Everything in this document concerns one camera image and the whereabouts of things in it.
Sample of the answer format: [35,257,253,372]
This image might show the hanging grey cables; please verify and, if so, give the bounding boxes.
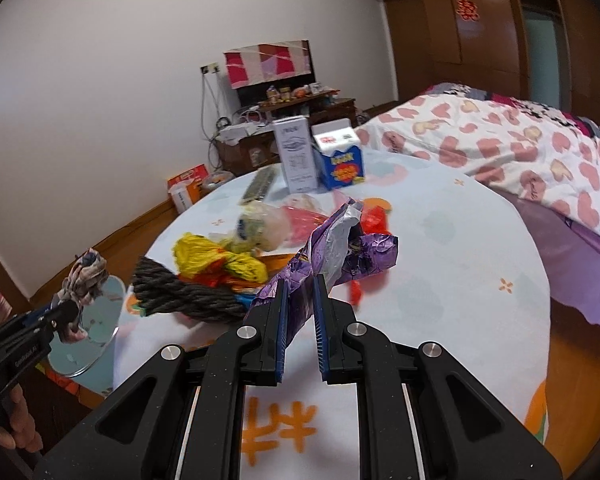
[199,72,232,171]

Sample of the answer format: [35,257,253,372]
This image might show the flat white box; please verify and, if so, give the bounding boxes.
[220,122,273,143]

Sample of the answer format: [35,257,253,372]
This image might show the yellow tub in plastic bag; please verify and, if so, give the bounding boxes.
[202,171,236,192]

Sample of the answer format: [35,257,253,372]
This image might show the dark printed packet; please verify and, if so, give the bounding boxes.
[242,166,277,206]

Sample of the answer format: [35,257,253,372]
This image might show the round teal cartoon basin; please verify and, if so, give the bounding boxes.
[45,275,127,380]

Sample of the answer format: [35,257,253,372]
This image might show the red plastic wrapper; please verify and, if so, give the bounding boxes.
[350,199,396,306]

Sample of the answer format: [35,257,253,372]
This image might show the blue carton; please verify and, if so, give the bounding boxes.
[312,120,366,191]

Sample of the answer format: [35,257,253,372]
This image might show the cluster of small jars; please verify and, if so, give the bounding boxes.
[265,82,331,104]

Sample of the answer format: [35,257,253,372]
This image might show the white orange paper bag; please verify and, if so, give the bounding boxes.
[170,182,202,213]

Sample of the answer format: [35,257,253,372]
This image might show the tall white carton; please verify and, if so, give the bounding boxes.
[272,116,317,193]

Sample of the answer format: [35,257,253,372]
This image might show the brown wooden wardrobe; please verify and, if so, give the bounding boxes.
[350,0,600,128]

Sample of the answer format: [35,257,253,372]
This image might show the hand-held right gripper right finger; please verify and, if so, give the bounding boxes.
[312,275,563,480]

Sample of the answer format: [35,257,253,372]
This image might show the black television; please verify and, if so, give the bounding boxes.
[235,71,317,109]

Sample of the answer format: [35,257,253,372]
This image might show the person's left hand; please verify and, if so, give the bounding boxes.
[0,390,43,453]

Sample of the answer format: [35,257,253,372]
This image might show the purple bed sheet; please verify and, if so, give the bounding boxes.
[500,190,600,336]

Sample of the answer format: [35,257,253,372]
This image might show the orange cardboard box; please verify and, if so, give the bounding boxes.
[167,164,206,187]

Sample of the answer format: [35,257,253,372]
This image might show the floral wrapper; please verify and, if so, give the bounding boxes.
[55,247,111,343]

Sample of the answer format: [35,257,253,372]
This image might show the brown wooden television cabinet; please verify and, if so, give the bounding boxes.
[215,97,358,177]

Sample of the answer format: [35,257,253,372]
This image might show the pink heart quilt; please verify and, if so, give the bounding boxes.
[355,82,600,241]

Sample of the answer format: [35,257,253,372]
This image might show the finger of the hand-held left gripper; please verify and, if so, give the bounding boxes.
[10,302,81,328]
[27,321,78,340]

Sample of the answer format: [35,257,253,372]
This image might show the black mesh net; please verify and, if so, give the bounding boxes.
[131,255,248,322]

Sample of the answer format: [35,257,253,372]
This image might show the crumpled yellow plastic bag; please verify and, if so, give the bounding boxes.
[174,232,270,291]

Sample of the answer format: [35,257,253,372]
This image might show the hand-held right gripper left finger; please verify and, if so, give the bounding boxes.
[32,277,288,480]

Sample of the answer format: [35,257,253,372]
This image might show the pink red patchwork cover cloth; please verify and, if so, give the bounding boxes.
[223,39,313,91]

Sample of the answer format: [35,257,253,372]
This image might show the white orange printed tablecloth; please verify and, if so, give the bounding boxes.
[112,152,551,480]

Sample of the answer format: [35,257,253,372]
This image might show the white yellow plastic wrapper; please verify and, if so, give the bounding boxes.
[237,202,287,253]

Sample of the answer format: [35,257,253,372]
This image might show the purple foil wrapper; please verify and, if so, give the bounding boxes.
[245,197,401,356]

